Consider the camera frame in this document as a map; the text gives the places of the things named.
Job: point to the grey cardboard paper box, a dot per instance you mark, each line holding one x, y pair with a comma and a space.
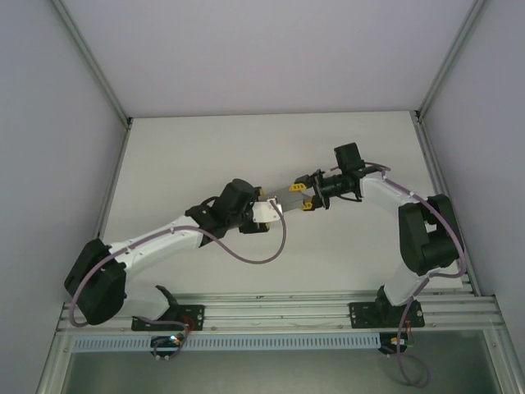
287, 199

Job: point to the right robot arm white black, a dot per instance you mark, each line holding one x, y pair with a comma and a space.
426, 238

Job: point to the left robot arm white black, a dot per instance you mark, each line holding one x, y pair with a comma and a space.
164, 242

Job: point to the grey sheet metal panel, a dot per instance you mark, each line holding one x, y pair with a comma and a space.
266, 373

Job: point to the aluminium mounting rail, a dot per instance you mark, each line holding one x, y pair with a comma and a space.
279, 312

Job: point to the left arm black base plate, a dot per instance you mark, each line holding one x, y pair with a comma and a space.
193, 316

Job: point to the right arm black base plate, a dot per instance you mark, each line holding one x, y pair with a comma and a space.
361, 316

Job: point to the aluminium frame post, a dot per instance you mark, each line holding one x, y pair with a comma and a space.
451, 57
90, 61

